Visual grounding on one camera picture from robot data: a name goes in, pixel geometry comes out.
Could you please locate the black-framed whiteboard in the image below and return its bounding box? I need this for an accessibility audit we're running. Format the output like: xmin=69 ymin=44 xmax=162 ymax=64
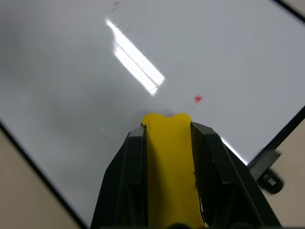
xmin=0 ymin=0 xmax=305 ymax=229

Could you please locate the small black round object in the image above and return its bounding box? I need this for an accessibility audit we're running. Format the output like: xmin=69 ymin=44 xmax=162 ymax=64
xmin=258 ymin=170 xmax=285 ymax=194

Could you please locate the yellow sponge block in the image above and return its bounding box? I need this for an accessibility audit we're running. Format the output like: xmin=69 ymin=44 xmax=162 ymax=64
xmin=141 ymin=112 xmax=208 ymax=228

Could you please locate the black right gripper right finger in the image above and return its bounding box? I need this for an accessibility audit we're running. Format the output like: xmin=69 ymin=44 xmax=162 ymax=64
xmin=190 ymin=122 xmax=284 ymax=229

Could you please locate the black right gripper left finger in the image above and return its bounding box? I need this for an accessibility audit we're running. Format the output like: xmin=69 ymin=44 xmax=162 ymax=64
xmin=90 ymin=125 xmax=150 ymax=229

